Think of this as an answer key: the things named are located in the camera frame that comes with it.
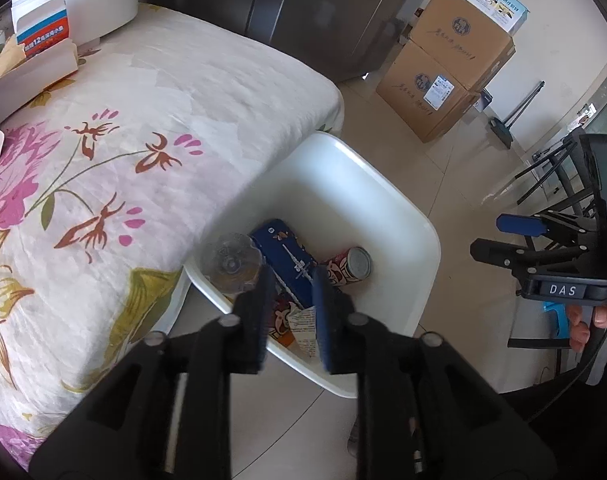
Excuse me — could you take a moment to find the torn brown cardboard box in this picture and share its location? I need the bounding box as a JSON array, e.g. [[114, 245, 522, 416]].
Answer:
[[0, 0, 78, 124]]

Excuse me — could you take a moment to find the person right hand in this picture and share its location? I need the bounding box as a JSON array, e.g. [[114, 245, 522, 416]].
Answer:
[[566, 306, 607, 353]]

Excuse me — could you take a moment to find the red cartoon drink can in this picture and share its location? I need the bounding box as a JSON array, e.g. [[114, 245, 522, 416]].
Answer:
[[269, 292, 302, 348]]

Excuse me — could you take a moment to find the blue white printed box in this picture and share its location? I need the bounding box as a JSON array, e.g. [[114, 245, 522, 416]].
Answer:
[[450, 0, 529, 36]]

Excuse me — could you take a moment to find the dark blue box in bin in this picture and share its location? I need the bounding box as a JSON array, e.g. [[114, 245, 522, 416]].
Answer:
[[250, 219, 317, 310]]

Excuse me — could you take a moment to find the silver nut snack bag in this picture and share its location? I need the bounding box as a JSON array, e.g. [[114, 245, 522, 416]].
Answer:
[[287, 308, 319, 361]]

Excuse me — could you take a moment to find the clear plastic bottle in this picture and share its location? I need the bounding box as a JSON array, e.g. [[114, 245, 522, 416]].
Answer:
[[200, 233, 264, 296]]

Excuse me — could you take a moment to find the upper cardboard box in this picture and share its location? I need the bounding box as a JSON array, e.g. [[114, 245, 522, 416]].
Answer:
[[410, 0, 516, 91]]

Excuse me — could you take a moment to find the floral tablecloth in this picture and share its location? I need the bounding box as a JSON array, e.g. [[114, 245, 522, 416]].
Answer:
[[0, 4, 343, 467]]

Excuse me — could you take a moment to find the white trash bin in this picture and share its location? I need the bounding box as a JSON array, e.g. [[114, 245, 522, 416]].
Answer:
[[184, 132, 441, 336]]

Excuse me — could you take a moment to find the lower cardboard box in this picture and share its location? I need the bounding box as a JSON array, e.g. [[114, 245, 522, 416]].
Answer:
[[376, 41, 480, 143]]

